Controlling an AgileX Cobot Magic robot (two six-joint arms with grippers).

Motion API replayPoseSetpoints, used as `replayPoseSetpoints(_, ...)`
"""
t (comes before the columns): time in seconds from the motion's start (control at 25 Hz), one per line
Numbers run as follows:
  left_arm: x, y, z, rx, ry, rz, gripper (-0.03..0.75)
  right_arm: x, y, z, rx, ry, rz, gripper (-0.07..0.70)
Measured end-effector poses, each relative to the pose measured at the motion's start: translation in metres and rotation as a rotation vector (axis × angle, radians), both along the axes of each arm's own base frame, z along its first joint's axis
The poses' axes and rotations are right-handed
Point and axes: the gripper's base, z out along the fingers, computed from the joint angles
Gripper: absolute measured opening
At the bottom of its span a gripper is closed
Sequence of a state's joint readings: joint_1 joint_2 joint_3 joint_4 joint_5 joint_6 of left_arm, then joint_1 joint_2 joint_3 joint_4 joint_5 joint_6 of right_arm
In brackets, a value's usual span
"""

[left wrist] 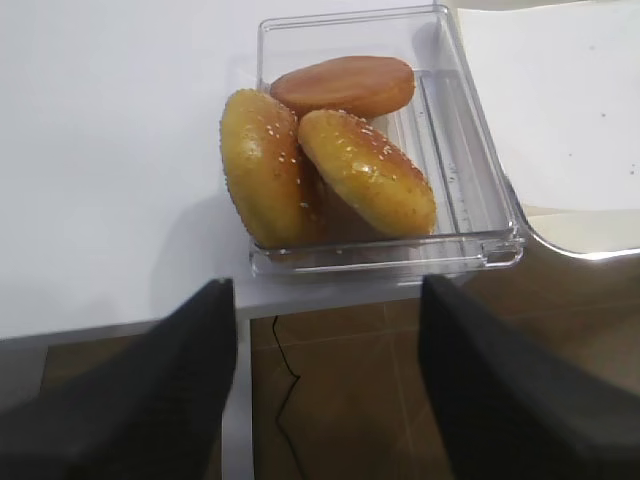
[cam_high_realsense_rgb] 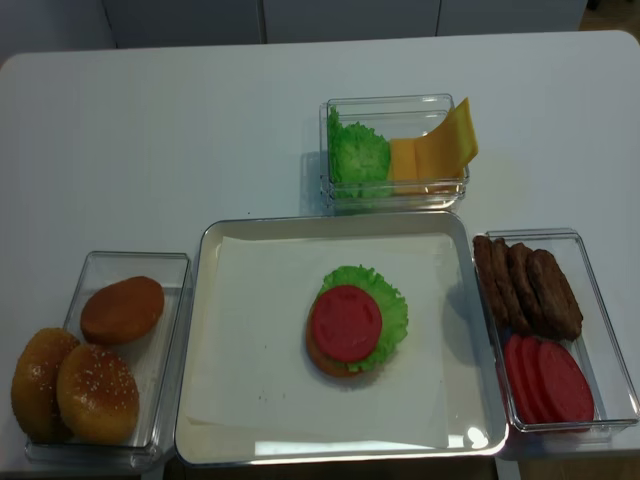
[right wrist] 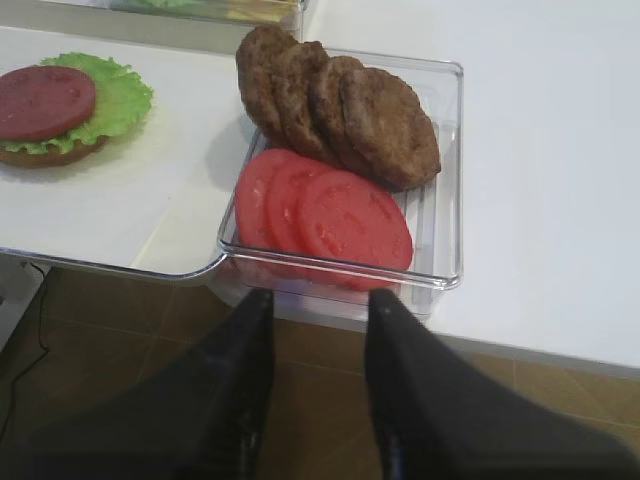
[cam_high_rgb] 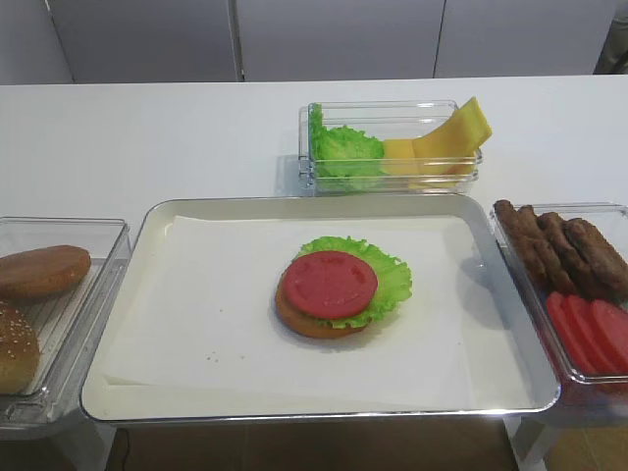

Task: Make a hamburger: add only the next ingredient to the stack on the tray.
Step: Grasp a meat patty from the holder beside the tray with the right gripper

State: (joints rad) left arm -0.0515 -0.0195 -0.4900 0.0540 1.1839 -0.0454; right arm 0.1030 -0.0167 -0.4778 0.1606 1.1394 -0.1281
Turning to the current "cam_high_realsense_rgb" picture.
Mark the red tomato slice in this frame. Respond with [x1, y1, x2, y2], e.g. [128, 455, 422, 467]
[504, 334, 535, 424]
[521, 336, 553, 423]
[537, 342, 595, 423]

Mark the right sesame top bun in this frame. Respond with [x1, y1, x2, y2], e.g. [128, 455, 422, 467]
[56, 344, 140, 445]

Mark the flat cheese slice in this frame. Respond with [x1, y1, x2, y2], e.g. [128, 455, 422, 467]
[389, 138, 418, 182]

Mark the clear bun container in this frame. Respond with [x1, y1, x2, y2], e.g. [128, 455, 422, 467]
[25, 251, 193, 473]

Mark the white metal tray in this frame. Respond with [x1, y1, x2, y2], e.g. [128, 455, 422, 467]
[175, 211, 508, 467]

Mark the clear patty tomato container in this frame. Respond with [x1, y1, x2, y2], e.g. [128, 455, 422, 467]
[474, 229, 639, 438]

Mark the right red tomato slice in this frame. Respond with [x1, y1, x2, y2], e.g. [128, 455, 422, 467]
[537, 342, 595, 423]

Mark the leaning cheese slice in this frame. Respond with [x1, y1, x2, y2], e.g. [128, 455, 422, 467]
[414, 98, 479, 181]

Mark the lettuce leaf on tray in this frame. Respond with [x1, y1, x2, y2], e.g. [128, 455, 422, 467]
[307, 265, 409, 372]

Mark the green lettuce in container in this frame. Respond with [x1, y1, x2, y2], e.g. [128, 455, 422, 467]
[327, 107, 391, 199]

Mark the tomato slice on tray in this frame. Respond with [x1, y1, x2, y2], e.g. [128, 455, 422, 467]
[310, 285, 382, 363]

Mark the flat bottom bun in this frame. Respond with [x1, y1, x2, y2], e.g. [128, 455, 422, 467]
[80, 276, 165, 345]

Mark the brown meat patty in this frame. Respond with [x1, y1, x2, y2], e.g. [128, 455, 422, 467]
[526, 249, 583, 341]
[507, 243, 544, 334]
[473, 235, 509, 327]
[492, 238, 524, 333]

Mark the left sesame top bun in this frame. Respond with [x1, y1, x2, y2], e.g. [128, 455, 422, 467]
[11, 328, 79, 444]

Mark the sesame bun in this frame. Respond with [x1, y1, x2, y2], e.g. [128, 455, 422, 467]
[11, 328, 79, 444]
[56, 344, 140, 445]

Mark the white parchment paper sheet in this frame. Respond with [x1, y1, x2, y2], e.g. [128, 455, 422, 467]
[186, 236, 456, 447]

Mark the left red tomato slice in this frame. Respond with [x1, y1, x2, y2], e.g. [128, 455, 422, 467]
[504, 334, 535, 424]

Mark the clear lettuce cheese container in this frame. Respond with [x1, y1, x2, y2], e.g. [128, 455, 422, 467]
[319, 94, 470, 214]

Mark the bottom bun on tray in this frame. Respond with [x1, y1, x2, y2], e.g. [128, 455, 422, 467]
[305, 320, 364, 378]

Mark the middle red tomato slice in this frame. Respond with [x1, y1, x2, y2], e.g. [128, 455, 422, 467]
[521, 336, 553, 423]

